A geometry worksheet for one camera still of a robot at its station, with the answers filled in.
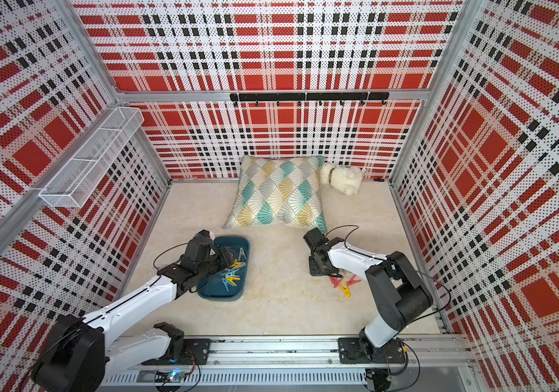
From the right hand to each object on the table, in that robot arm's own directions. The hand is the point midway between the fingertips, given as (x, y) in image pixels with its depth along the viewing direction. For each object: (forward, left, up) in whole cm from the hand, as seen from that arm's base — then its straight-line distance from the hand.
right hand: (324, 268), depth 91 cm
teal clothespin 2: (-6, +36, +1) cm, 36 cm away
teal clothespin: (-3, +35, +2) cm, 35 cm away
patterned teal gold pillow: (+26, +17, +15) cm, 35 cm away
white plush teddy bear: (+41, -13, +6) cm, 43 cm away
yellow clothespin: (-5, +34, 0) cm, 35 cm away
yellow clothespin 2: (-8, -7, -1) cm, 11 cm away
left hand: (+2, +33, +7) cm, 33 cm away
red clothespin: (-5, -10, -1) cm, 11 cm away
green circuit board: (-33, +46, +2) cm, 57 cm away
